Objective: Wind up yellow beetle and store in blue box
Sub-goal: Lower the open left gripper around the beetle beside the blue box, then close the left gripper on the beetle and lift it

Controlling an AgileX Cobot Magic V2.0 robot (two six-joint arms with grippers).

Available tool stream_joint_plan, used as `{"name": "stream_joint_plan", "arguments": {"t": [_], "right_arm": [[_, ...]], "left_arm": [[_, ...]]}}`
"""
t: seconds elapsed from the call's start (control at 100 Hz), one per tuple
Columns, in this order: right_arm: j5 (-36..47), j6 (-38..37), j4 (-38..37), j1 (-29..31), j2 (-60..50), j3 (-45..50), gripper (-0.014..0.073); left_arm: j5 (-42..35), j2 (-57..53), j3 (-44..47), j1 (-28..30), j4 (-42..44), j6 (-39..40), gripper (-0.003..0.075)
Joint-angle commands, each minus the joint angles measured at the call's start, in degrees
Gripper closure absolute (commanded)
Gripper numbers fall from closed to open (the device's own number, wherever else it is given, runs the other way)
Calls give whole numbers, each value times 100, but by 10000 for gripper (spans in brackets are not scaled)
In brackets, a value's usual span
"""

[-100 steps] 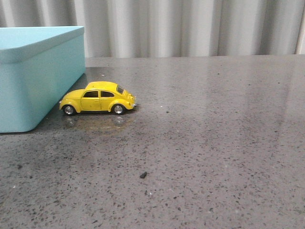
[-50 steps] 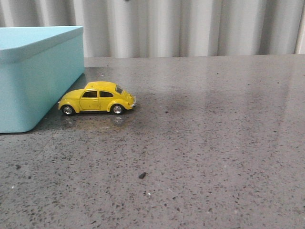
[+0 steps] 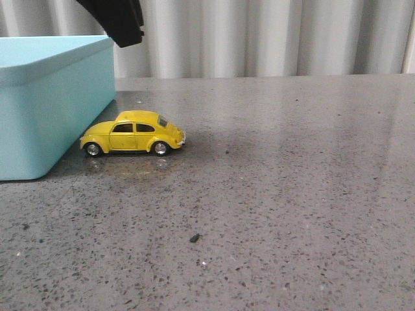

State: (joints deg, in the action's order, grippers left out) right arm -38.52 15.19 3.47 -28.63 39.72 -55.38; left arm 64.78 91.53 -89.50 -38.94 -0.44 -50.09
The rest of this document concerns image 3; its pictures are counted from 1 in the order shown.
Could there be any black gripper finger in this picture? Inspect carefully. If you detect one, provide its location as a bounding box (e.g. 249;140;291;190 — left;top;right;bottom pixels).
77;0;145;48

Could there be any small black debris chip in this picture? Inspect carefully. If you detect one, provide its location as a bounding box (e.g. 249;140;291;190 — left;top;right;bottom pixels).
189;233;200;243

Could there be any light blue plastic box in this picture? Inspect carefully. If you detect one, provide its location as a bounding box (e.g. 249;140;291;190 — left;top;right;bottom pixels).
1;35;115;181

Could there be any white pleated curtain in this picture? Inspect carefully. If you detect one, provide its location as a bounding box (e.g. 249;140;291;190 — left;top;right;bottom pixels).
0;0;415;79

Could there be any yellow toy beetle car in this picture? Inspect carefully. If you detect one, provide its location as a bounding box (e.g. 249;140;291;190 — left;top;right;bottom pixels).
80;110;186;157

